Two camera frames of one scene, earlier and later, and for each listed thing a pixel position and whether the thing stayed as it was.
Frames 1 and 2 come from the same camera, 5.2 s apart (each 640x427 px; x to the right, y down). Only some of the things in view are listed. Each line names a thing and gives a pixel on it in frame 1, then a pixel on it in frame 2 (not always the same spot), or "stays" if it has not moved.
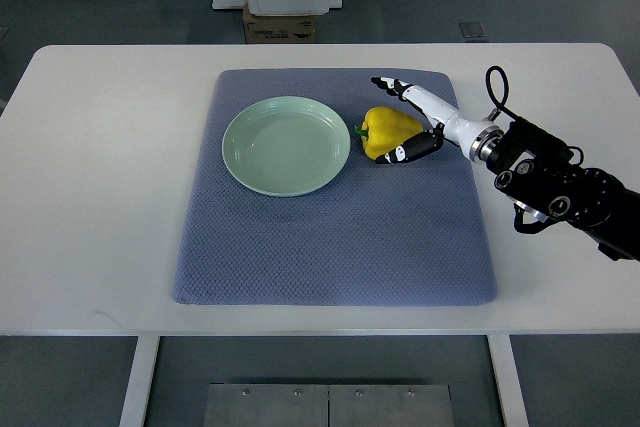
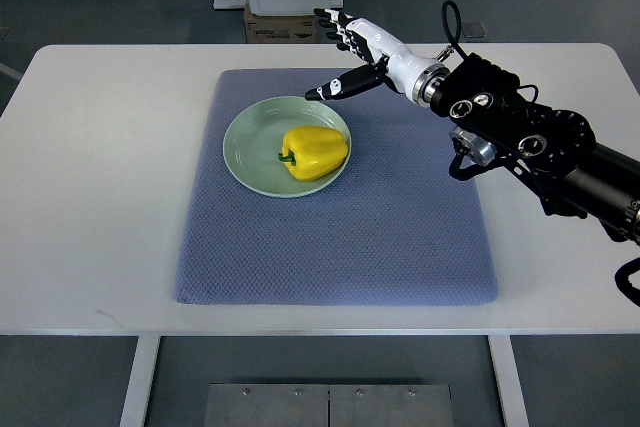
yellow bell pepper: (384, 129) -> (315, 150)
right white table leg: (508, 380) stays
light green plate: (286, 146) stays
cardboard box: (277, 29) stays
